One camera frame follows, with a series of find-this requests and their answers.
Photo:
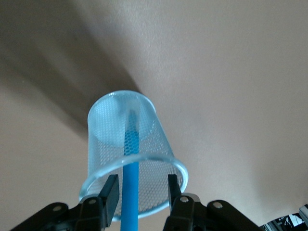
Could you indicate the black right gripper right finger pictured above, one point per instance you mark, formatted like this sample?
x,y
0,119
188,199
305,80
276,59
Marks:
x,y
187,214

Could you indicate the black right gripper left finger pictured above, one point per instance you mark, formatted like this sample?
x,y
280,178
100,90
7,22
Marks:
x,y
93,214

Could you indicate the blue marker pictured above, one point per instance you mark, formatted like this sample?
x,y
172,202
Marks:
x,y
130,192

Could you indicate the blue mesh cup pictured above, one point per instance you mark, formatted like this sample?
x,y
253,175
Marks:
x,y
149,144

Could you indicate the brown table cover mat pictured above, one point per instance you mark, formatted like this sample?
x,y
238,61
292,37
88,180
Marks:
x,y
216,72

